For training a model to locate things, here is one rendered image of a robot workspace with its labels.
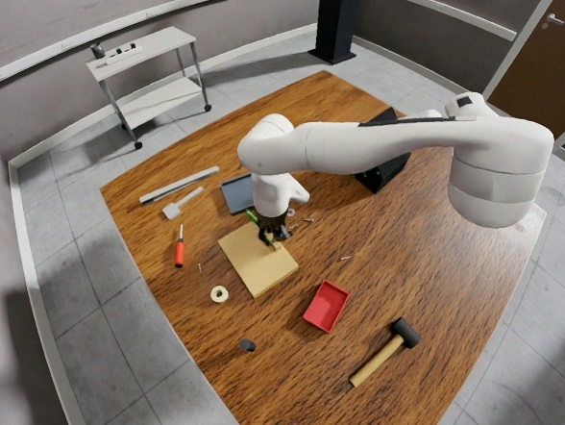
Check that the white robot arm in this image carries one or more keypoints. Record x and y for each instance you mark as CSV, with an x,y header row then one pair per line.
x,y
497,162

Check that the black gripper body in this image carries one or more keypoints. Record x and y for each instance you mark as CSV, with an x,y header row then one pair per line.
x,y
277,221

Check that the red rectangular tray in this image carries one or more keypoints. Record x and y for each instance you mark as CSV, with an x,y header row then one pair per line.
x,y
326,307

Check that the red screwdriver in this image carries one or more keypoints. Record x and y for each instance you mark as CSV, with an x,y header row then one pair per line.
x,y
179,252

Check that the black-headed mallet with wooden handle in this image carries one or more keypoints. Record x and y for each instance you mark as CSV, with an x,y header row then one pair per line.
x,y
404,334

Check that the pale wooden board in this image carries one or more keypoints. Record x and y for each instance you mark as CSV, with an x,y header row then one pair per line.
x,y
259,266

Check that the black cylinder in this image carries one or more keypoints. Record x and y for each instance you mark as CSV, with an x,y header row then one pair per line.
x,y
246,344

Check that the beige ring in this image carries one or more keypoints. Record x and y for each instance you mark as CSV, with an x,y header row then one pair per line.
x,y
223,298

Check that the black and green spring clamp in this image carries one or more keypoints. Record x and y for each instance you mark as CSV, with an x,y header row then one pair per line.
x,y
262,228

